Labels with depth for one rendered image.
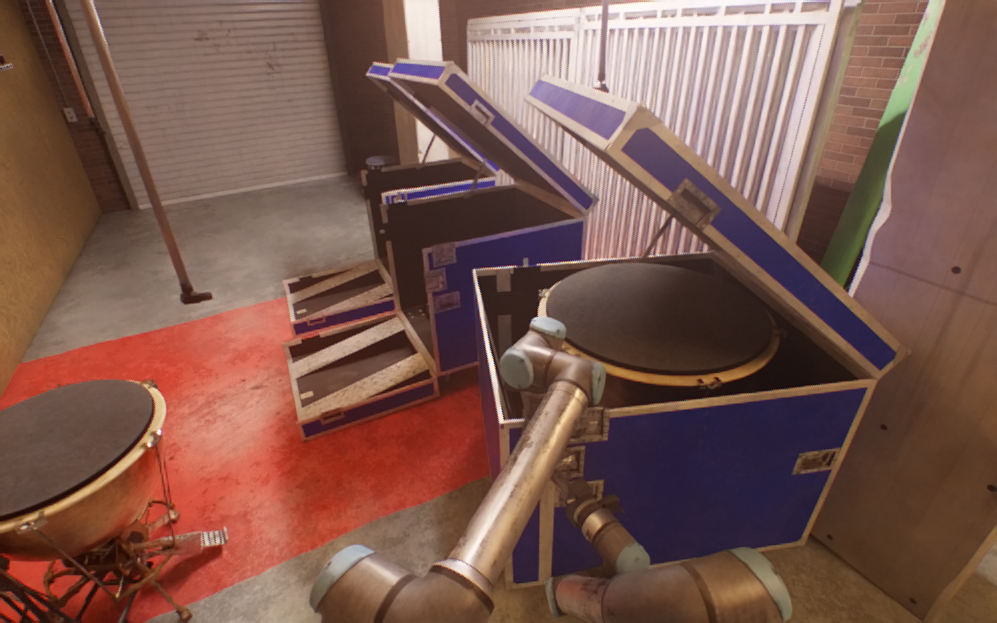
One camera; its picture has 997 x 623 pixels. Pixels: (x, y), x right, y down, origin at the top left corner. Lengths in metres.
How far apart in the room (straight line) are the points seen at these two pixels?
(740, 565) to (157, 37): 8.03
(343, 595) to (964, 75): 1.90
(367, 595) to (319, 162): 7.84
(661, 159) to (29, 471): 2.00
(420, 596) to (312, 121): 7.82
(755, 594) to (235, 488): 2.41
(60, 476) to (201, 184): 6.66
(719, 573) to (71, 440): 1.92
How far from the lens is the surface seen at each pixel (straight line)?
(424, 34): 5.27
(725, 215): 1.26
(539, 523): 1.73
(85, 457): 2.02
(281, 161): 8.32
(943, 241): 1.92
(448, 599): 0.81
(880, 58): 4.25
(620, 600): 0.89
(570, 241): 2.91
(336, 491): 2.63
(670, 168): 1.16
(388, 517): 2.46
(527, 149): 2.61
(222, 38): 8.16
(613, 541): 1.34
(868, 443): 2.26
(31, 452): 2.17
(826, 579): 2.52
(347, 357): 3.39
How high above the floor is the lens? 1.89
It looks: 29 degrees down
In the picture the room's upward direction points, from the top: 2 degrees counter-clockwise
